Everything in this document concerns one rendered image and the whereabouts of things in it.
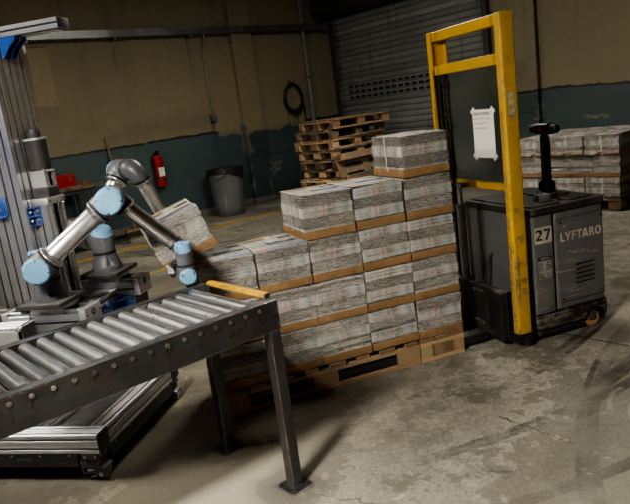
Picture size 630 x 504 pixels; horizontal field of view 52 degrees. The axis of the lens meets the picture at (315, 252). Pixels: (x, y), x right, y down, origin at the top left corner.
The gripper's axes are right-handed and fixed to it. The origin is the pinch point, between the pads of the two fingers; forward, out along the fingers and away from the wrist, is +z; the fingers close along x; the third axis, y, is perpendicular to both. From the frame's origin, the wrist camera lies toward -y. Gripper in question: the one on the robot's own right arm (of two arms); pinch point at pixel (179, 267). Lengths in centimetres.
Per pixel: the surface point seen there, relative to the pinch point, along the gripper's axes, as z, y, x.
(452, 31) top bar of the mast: 21, 37, -202
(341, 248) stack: -5, -33, -78
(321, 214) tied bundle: -5, -11, -76
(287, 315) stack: -6, -49, -35
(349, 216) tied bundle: -6, -20, -89
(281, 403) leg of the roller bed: -86, -48, -5
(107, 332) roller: -75, 10, 37
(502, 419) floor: -85, -117, -89
